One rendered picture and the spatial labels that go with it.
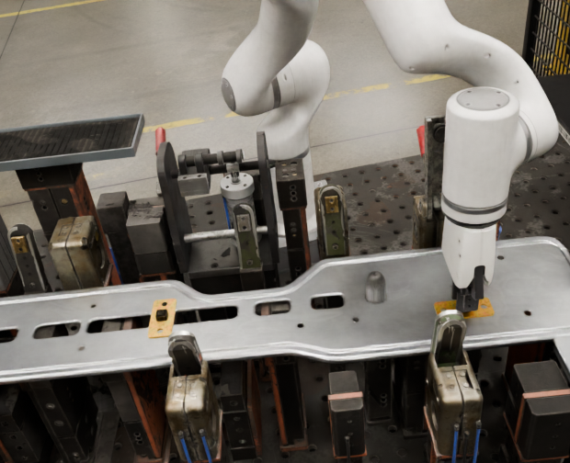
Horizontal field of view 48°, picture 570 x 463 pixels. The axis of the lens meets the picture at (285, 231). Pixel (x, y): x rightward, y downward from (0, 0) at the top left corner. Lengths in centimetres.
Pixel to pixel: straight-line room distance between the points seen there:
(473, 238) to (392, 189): 96
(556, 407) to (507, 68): 44
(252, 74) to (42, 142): 41
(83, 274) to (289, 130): 54
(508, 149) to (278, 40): 54
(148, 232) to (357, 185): 84
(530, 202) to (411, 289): 80
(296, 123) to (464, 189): 64
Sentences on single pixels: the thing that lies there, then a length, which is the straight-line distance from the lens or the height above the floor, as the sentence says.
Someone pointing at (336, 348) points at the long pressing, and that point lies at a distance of 96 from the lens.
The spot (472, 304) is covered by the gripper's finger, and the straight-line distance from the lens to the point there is 98.
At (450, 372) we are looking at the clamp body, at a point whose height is 104.
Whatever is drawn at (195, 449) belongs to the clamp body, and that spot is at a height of 96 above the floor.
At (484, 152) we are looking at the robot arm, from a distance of 81.
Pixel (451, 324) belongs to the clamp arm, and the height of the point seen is 111.
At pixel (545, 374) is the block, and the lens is 98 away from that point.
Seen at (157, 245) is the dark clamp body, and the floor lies 103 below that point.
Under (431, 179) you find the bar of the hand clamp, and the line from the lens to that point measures 109.
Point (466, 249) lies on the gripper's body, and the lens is 88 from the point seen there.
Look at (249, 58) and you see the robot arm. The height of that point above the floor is 124.
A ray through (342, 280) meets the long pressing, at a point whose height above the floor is 100.
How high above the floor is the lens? 171
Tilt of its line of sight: 37 degrees down
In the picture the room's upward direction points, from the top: 7 degrees counter-clockwise
